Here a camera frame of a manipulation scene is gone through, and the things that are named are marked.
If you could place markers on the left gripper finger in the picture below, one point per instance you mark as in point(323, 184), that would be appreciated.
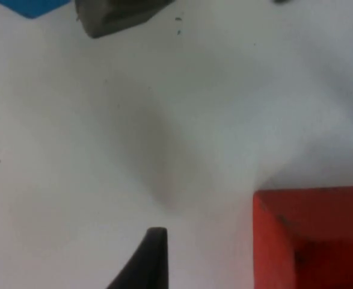
point(116, 15)
point(281, 1)
point(152, 265)

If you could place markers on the red cube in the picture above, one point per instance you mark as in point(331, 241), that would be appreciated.
point(314, 241)

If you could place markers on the blue cube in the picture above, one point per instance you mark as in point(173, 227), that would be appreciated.
point(29, 7)

